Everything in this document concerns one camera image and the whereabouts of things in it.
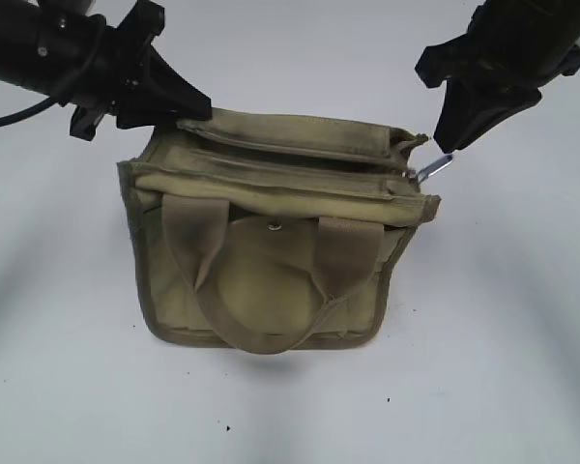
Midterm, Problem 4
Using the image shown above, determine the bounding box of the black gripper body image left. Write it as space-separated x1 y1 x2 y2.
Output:
60 1 165 140

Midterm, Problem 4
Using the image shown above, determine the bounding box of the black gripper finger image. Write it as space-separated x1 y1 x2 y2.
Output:
433 79 537 154
142 46 212 120
114 94 180 130

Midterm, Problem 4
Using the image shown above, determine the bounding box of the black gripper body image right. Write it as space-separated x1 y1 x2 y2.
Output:
415 28 580 103

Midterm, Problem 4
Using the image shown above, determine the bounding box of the silver metal zipper pull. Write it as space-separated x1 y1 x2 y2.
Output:
408 154 454 185

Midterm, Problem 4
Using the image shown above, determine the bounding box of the olive yellow canvas bag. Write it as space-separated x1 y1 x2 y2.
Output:
118 109 440 355

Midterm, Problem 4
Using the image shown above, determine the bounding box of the black cable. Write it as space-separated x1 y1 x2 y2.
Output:
0 95 59 131

